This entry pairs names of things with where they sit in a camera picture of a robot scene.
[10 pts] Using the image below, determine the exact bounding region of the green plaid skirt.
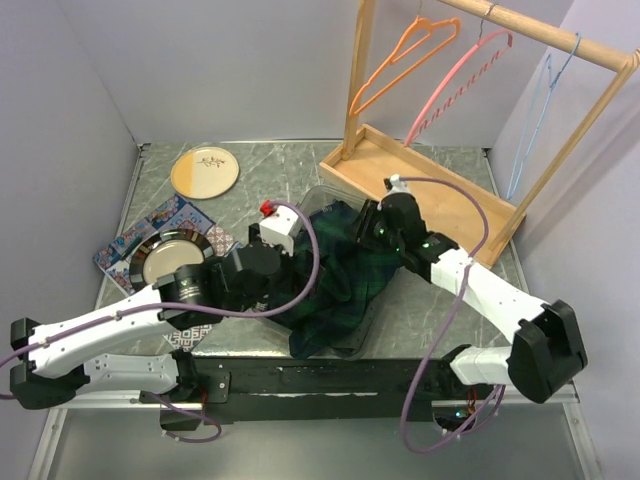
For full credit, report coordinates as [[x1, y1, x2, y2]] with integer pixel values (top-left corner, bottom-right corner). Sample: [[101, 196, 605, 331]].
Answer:
[[269, 199, 401, 360]]

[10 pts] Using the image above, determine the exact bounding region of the orange plastic hanger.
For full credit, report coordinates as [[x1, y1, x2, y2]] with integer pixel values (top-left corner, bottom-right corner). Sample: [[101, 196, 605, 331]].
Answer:
[[348, 12, 462, 117]]

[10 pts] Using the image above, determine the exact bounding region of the blue wire hanger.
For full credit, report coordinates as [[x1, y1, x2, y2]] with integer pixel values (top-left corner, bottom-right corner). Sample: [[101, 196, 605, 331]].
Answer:
[[504, 32, 582, 200]]

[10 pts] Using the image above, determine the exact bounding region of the pink plastic hanger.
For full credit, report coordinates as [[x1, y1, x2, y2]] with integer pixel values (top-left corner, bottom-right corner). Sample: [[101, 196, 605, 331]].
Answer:
[[402, 1, 517, 146]]

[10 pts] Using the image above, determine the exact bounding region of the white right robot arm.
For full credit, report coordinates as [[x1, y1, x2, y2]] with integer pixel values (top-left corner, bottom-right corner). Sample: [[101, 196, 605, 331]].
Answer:
[[355, 192, 588, 404]]

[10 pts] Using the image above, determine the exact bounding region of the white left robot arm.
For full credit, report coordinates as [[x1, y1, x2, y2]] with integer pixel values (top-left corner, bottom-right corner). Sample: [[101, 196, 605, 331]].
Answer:
[[8, 222, 299, 410]]

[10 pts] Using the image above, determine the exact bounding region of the clear plastic bin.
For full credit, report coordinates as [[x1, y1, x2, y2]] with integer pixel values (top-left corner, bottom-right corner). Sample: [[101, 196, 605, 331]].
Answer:
[[249, 185, 396, 361]]

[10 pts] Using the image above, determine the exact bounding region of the wooden clothes rack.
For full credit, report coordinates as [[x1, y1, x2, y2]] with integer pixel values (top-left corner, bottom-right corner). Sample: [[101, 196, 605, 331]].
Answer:
[[320, 1, 639, 267]]

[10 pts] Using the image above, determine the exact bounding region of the patterned placemat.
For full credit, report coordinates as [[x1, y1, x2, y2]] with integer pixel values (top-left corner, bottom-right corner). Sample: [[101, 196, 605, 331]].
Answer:
[[92, 194, 246, 350]]

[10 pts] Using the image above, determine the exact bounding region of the dark rimmed plate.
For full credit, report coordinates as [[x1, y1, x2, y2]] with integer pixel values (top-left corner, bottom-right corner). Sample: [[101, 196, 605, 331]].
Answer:
[[129, 228, 215, 293]]

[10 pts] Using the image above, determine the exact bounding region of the cream round plate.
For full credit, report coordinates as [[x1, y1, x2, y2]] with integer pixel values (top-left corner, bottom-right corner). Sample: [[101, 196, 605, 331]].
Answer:
[[170, 147, 240, 200]]

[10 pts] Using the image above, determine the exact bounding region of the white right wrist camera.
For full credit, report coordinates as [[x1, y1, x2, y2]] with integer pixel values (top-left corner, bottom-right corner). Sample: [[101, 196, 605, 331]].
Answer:
[[384, 174, 411, 197]]

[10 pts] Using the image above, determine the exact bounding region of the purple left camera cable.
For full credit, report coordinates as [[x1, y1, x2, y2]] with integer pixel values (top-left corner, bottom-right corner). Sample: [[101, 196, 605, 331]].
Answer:
[[0, 201, 321, 444]]

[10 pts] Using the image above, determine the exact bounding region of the purple camera cable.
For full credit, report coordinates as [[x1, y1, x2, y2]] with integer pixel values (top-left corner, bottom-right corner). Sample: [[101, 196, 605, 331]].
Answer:
[[0, 201, 321, 444], [399, 175, 506, 455]]

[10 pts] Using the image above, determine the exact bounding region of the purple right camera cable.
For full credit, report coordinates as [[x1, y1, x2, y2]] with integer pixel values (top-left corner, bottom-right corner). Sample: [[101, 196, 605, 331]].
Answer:
[[399, 175, 506, 455]]

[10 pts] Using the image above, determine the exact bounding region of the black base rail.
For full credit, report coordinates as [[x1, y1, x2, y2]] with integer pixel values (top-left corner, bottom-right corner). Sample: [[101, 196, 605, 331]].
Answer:
[[160, 356, 420, 425]]

